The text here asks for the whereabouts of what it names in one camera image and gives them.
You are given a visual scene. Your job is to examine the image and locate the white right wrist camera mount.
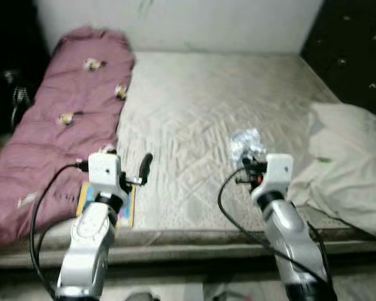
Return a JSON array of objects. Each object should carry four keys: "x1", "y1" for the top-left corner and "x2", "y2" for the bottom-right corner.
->
[{"x1": 254, "y1": 153, "x2": 295, "y2": 203}]

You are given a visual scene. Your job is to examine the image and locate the clear plastic wrapper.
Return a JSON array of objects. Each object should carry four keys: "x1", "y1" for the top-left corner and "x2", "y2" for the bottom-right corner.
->
[{"x1": 230, "y1": 128, "x2": 268, "y2": 169}]

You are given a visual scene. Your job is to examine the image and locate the silver robot leg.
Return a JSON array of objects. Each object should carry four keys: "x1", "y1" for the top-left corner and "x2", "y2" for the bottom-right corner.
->
[
  {"x1": 124, "y1": 290, "x2": 162, "y2": 301},
  {"x1": 202, "y1": 283, "x2": 254, "y2": 301}
]

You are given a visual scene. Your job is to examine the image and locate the dark bed base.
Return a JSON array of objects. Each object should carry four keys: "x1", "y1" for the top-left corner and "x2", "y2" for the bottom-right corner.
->
[{"x1": 0, "y1": 254, "x2": 376, "y2": 290}]

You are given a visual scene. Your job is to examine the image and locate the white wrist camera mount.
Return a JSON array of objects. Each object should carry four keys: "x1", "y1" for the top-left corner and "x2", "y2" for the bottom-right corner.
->
[
  {"x1": 87, "y1": 152, "x2": 128, "y2": 194},
  {"x1": 254, "y1": 153, "x2": 295, "y2": 203}
]

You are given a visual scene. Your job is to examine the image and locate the white pillow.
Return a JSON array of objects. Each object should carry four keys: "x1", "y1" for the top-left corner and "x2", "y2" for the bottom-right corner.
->
[{"x1": 287, "y1": 102, "x2": 376, "y2": 242}]

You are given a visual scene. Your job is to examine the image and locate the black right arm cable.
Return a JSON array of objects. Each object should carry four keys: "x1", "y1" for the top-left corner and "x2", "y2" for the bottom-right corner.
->
[{"x1": 217, "y1": 164, "x2": 330, "y2": 289}]

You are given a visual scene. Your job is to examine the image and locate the colourful children's board book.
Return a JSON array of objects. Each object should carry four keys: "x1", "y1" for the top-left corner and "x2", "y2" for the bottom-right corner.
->
[{"x1": 77, "y1": 182, "x2": 137, "y2": 230}]

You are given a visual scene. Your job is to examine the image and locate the black tufted headboard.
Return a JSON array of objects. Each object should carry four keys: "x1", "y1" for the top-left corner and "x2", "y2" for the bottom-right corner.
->
[{"x1": 300, "y1": 0, "x2": 376, "y2": 120}]

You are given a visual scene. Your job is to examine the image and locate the silver right robot leg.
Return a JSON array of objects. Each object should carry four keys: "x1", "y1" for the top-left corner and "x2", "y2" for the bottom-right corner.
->
[{"x1": 202, "y1": 283, "x2": 254, "y2": 301}]

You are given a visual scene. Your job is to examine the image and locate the white quilted mattress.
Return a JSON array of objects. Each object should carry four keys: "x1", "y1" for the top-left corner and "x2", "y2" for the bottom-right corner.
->
[{"x1": 0, "y1": 50, "x2": 376, "y2": 269}]

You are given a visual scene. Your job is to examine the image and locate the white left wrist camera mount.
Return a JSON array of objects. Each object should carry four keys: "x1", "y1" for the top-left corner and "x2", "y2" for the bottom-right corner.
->
[{"x1": 87, "y1": 152, "x2": 128, "y2": 194}]

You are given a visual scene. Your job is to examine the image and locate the silver left robot leg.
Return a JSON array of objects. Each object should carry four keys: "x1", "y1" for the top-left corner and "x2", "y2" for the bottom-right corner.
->
[{"x1": 124, "y1": 290, "x2": 162, "y2": 301}]

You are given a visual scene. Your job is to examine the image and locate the black metal rack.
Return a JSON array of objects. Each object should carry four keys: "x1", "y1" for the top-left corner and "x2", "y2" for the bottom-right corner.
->
[{"x1": 3, "y1": 69, "x2": 32, "y2": 129}]

